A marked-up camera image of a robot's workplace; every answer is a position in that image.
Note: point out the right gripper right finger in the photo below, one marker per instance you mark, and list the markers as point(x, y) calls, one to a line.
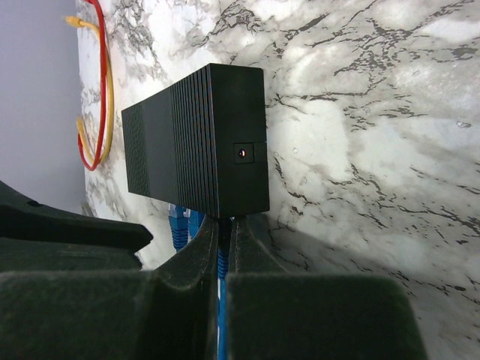
point(272, 313)

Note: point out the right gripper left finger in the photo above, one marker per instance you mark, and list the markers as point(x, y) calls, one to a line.
point(167, 313)

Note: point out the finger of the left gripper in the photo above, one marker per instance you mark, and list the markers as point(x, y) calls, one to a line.
point(37, 237)

